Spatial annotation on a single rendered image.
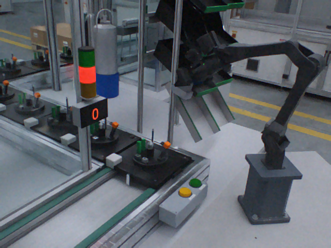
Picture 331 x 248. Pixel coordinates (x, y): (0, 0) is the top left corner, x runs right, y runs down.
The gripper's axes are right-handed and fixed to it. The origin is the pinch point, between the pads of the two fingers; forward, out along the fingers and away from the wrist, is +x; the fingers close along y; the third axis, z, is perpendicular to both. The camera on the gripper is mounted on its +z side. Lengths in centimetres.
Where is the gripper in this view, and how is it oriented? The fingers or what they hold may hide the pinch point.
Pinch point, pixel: (184, 81)
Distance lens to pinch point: 127.6
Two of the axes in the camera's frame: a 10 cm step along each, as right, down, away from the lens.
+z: -3.8, -9.2, 0.8
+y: -6.1, 1.8, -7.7
